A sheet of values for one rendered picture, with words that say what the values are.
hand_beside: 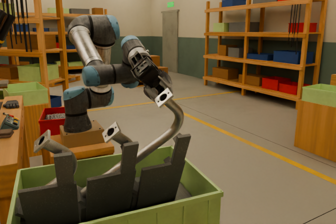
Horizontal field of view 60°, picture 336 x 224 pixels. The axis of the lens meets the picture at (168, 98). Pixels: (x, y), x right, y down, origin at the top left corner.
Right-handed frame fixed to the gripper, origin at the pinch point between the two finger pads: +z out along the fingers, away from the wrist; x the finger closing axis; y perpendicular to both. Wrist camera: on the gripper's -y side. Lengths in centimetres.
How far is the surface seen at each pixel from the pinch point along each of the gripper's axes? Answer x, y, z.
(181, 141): -4.7, -9.5, 8.6
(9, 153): -78, -6, -46
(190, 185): -17.6, -37.6, 5.9
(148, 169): -18.7, -9.7, 8.8
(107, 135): -18.5, 7.8, 3.6
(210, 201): -10.2, -25.1, 21.9
